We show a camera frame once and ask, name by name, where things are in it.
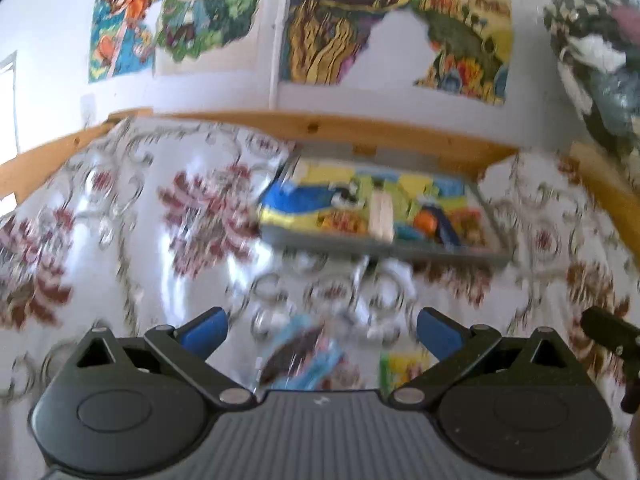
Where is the white wall pipe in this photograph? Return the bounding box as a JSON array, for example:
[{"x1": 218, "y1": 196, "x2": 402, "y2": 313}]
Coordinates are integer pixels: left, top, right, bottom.
[{"x1": 268, "y1": 0, "x2": 290, "y2": 110}]

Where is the wooden bed headboard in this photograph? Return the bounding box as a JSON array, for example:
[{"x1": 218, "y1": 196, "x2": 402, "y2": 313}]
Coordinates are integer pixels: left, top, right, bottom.
[{"x1": 1, "y1": 108, "x2": 639, "y2": 252}]

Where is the grey shallow tray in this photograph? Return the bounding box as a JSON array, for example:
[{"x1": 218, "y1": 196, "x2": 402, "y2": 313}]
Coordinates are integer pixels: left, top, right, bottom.
[{"x1": 258, "y1": 155, "x2": 511, "y2": 268}]

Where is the colourful drawing tray liner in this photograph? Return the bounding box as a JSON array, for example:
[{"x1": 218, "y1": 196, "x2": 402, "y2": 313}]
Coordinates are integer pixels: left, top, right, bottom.
[{"x1": 258, "y1": 157, "x2": 488, "y2": 248}]

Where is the white rice cracker pack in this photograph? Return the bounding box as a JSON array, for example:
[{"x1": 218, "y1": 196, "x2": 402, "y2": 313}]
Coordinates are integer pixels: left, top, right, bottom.
[{"x1": 368, "y1": 188, "x2": 395, "y2": 243}]

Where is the yellow snack packet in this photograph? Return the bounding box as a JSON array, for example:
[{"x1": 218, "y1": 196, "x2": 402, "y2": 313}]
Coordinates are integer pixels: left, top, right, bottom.
[{"x1": 378, "y1": 350, "x2": 431, "y2": 396}]

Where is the orange haired cartoon drawing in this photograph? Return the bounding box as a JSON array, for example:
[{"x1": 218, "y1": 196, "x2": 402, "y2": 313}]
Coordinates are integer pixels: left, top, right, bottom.
[{"x1": 88, "y1": 0, "x2": 162, "y2": 84}]

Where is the landscape fields painting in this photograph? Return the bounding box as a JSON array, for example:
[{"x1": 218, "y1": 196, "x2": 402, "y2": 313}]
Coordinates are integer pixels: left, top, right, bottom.
[{"x1": 411, "y1": 0, "x2": 514, "y2": 105}]

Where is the blond cartoon child drawing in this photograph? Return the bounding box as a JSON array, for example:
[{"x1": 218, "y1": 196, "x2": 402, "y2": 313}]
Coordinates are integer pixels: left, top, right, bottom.
[{"x1": 154, "y1": 0, "x2": 262, "y2": 76}]

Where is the blue wrapper snack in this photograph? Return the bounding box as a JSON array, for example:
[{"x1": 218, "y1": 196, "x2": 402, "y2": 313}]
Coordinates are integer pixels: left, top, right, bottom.
[{"x1": 394, "y1": 208, "x2": 462, "y2": 247}]

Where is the blue octopus candy bag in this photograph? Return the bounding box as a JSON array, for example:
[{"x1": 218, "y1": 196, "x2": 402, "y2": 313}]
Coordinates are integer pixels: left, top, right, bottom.
[{"x1": 255, "y1": 314, "x2": 344, "y2": 391}]

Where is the swirly night sky painting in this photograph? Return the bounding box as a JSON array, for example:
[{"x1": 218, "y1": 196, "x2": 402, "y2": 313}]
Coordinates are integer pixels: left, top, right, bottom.
[{"x1": 280, "y1": 0, "x2": 410, "y2": 86}]

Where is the golden orange snack packet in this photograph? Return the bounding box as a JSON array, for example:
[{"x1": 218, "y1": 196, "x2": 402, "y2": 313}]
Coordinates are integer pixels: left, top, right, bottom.
[{"x1": 318, "y1": 210, "x2": 368, "y2": 235}]

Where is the orange round snack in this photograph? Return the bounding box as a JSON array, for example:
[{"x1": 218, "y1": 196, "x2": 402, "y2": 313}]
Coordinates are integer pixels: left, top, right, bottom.
[{"x1": 413, "y1": 209, "x2": 438, "y2": 236}]

